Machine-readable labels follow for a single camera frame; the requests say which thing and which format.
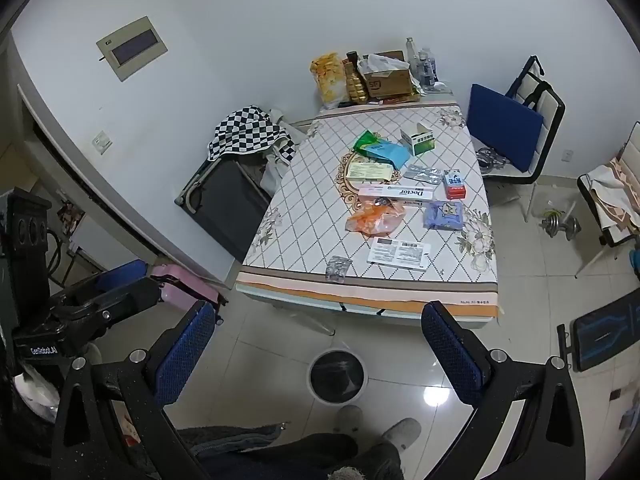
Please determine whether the plastic water bottle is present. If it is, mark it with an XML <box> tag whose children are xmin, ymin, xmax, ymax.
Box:
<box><xmin>417</xmin><ymin>49</ymin><xmax>437</xmax><ymax>88</ymax></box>

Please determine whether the grey cloth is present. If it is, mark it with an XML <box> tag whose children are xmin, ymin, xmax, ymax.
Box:
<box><xmin>175</xmin><ymin>422</ymin><xmax>286</xmax><ymax>456</ymax></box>

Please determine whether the metal dumbbell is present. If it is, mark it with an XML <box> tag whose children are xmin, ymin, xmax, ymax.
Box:
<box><xmin>540</xmin><ymin>215</ymin><xmax>582</xmax><ymax>238</ymax></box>

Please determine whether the beige wall panel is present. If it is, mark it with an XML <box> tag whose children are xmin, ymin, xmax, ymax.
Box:
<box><xmin>96</xmin><ymin>16</ymin><xmax>168</xmax><ymax>82</ymax></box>

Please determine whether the cardboard box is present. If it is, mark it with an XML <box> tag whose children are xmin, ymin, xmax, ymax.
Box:
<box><xmin>361</xmin><ymin>51</ymin><xmax>416</xmax><ymax>101</ymax></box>

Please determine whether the gold bottle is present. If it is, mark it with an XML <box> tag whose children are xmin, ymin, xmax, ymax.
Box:
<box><xmin>344</xmin><ymin>51</ymin><xmax>371</xmax><ymax>105</ymax></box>

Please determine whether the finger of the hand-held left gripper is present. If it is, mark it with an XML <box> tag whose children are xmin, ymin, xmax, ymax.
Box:
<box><xmin>75</xmin><ymin>259</ymin><xmax>150</xmax><ymax>297</ymax></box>
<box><xmin>99</xmin><ymin>277</ymin><xmax>164</xmax><ymax>324</ymax></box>

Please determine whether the patterned tablecloth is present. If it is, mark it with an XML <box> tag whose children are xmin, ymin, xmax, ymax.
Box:
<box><xmin>235</xmin><ymin>97</ymin><xmax>501</xmax><ymax>321</ymax></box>

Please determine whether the pink suitcase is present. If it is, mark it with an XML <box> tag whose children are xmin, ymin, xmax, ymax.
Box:
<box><xmin>150</xmin><ymin>264</ymin><xmax>221</xmax><ymax>313</ymax></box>

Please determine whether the grey slipper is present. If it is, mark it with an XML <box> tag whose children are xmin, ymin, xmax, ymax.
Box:
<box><xmin>377</xmin><ymin>417</ymin><xmax>422</xmax><ymax>453</ymax></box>

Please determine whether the orange plastic bag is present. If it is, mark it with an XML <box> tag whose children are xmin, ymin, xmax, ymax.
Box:
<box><xmin>346</xmin><ymin>199</ymin><xmax>407</xmax><ymax>237</ymax></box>

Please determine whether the coiled grey cable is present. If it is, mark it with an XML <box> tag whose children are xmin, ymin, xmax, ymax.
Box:
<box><xmin>475</xmin><ymin>146</ymin><xmax>508</xmax><ymax>170</ymax></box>

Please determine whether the yellow snack bag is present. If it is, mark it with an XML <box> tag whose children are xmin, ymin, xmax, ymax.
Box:
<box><xmin>310</xmin><ymin>54</ymin><xmax>348</xmax><ymax>110</ymax></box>

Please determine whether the pale yellow packet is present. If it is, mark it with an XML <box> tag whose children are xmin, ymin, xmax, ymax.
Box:
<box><xmin>346</xmin><ymin>160</ymin><xmax>401</xmax><ymax>184</ymax></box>

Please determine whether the small crumpled silver blister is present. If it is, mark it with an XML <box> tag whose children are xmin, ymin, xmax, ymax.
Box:
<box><xmin>325</xmin><ymin>255</ymin><xmax>352</xmax><ymax>282</ymax></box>

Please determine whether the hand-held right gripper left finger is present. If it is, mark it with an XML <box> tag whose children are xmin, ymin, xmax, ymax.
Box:
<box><xmin>50</xmin><ymin>300</ymin><xmax>221</xmax><ymax>480</ymax></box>

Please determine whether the green and white box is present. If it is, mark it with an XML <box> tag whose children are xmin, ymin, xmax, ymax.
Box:
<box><xmin>400</xmin><ymin>122</ymin><xmax>437</xmax><ymax>157</ymax></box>

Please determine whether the blue and green packet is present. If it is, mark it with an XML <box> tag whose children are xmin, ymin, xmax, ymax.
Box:
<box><xmin>353</xmin><ymin>130</ymin><xmax>412</xmax><ymax>171</ymax></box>

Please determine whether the black and blue fitness board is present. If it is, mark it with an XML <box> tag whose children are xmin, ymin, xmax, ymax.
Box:
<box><xmin>557</xmin><ymin>292</ymin><xmax>640</xmax><ymax>373</ymax></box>

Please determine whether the red white blue carton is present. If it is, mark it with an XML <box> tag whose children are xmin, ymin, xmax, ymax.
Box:
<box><xmin>442</xmin><ymin>169</ymin><xmax>467</xmax><ymax>201</ymax></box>

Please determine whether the silver blister pack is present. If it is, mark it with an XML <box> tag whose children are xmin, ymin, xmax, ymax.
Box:
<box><xmin>402</xmin><ymin>162</ymin><xmax>445</xmax><ymax>187</ymax></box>

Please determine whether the pink and white long box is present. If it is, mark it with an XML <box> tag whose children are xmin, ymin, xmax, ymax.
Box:
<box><xmin>358</xmin><ymin>184</ymin><xmax>435</xmax><ymax>207</ymax></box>

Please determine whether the white printed paper sheet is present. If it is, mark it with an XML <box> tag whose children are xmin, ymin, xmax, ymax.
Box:
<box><xmin>366</xmin><ymin>237</ymin><xmax>432</xmax><ymax>272</ymax></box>

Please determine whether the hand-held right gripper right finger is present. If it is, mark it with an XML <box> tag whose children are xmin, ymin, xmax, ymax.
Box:
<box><xmin>421</xmin><ymin>301</ymin><xmax>606</xmax><ymax>480</ymax></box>

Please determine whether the small picture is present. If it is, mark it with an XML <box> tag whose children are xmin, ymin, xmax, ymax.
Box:
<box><xmin>56</xmin><ymin>200</ymin><xmax>86</xmax><ymax>236</ymax></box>

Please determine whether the round white bin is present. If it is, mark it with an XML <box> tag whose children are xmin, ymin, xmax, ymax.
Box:
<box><xmin>307</xmin><ymin>349</ymin><xmax>370</xmax><ymax>405</ymax></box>

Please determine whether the black white checkered cloth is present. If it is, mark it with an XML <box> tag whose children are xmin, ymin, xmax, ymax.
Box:
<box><xmin>207</xmin><ymin>106</ymin><xmax>297</xmax><ymax>162</ymax></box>

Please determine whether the beige patterned towel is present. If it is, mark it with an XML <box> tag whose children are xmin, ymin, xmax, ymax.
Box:
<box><xmin>586</xmin><ymin>157</ymin><xmax>640</xmax><ymax>233</ymax></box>

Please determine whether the purple packet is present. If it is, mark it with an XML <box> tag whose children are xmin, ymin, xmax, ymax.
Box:
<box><xmin>422</xmin><ymin>200</ymin><xmax>463</xmax><ymax>231</ymax></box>

